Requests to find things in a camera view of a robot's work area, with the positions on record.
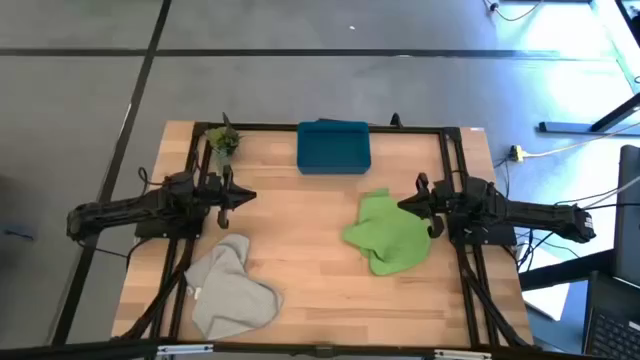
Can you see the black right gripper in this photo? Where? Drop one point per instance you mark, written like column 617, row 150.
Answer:
column 442, row 200

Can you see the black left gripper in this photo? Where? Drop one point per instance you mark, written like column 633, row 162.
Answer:
column 212, row 192

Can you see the green microfiber towel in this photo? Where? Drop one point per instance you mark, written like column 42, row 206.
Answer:
column 390, row 235

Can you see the grey waffle microfiber towel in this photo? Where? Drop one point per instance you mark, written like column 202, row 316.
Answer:
column 225, row 295

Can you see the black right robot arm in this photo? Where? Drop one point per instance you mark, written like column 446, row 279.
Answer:
column 530, row 212

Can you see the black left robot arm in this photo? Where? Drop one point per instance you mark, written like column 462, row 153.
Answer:
column 125, row 210

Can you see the teal rectangular basket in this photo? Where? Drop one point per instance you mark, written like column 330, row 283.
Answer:
column 332, row 162

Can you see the small artificial green plant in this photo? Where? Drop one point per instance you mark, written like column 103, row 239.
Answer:
column 225, row 140

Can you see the small black clamp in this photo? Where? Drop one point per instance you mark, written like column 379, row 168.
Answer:
column 396, row 121

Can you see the yellow power strip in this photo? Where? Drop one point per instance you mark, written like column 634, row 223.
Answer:
column 516, row 153

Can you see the black table leg bar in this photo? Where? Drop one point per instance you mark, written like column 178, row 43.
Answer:
column 565, row 270

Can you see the black desk leg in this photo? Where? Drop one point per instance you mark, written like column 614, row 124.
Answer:
column 565, row 127

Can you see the black monitor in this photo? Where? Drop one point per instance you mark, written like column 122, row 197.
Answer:
column 630, row 225

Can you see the long black aluminium beam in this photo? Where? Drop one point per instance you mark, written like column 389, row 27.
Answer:
column 75, row 350

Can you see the black laptop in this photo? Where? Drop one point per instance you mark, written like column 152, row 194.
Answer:
column 615, row 335

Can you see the light desk top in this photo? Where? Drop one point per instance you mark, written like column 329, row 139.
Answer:
column 620, row 30

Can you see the black aluminium table frame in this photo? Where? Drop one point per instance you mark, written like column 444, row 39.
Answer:
column 270, row 127

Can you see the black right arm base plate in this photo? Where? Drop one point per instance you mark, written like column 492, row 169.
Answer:
column 500, row 237

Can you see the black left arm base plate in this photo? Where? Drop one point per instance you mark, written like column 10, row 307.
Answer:
column 150, row 232

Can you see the silver metal bracket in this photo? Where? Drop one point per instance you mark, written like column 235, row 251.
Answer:
column 185, row 349
column 462, row 355

